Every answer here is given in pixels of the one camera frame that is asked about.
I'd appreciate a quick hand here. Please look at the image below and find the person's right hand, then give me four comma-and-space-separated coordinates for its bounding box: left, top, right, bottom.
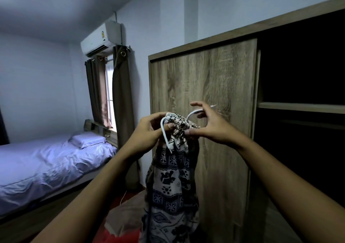
184, 101, 245, 151

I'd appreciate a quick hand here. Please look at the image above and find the person's left hand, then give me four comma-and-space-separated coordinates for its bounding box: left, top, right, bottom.
126, 112, 176, 160

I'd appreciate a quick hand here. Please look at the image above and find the white plastic clothes hanger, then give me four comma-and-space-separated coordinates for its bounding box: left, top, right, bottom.
161, 105, 217, 154

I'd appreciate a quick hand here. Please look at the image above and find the patterned blue white garment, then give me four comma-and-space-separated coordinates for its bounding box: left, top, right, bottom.
139, 112, 201, 243

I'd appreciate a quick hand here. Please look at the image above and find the person's right forearm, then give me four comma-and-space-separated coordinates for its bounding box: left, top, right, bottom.
235, 140, 345, 243

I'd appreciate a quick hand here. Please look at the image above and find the person's left forearm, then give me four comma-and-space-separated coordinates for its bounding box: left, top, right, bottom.
31, 144, 143, 243

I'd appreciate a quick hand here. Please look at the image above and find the wooden sliding wardrobe door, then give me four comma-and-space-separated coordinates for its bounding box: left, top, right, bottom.
149, 38, 258, 243

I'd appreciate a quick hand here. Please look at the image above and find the long brown curtain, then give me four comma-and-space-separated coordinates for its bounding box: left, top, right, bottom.
112, 45, 141, 192

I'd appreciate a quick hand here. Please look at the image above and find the window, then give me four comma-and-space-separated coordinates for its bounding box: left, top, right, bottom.
105, 61, 117, 132

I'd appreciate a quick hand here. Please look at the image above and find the short brown curtain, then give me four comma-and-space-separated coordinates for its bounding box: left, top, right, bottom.
85, 56, 113, 129

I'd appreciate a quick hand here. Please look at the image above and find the light pillow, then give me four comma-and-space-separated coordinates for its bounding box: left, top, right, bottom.
68, 131, 107, 149

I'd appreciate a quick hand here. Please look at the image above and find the beige cloth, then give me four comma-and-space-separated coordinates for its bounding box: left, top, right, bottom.
104, 190, 148, 237

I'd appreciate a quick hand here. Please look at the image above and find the wooden wardrobe shelf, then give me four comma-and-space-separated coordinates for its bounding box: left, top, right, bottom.
257, 102, 345, 115

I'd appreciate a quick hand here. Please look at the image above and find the wooden wardrobe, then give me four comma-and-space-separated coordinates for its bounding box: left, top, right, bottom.
148, 0, 345, 243

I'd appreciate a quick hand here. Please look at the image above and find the red floor mat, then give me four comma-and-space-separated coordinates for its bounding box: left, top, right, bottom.
91, 192, 147, 243

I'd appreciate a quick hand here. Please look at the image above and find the light bedsheet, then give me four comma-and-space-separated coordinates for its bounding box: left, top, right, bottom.
0, 134, 118, 217

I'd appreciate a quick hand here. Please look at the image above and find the white wall air conditioner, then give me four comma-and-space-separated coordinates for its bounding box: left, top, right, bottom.
80, 20, 123, 58

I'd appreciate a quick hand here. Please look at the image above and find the wooden bed frame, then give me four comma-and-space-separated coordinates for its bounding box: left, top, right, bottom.
0, 119, 118, 243

